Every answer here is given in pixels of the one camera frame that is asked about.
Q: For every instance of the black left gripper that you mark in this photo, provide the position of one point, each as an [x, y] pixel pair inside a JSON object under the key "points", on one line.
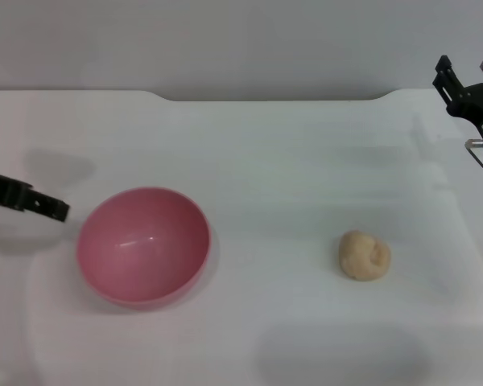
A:
{"points": [[4, 189]]}

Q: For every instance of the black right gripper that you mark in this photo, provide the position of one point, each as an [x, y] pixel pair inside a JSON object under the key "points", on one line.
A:
{"points": [[479, 100]]}

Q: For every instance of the pink plastic bowl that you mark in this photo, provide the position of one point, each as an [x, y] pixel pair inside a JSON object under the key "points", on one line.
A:
{"points": [[145, 249]]}

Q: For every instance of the beige egg yolk pastry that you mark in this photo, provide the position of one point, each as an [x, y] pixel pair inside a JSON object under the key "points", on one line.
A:
{"points": [[364, 255]]}

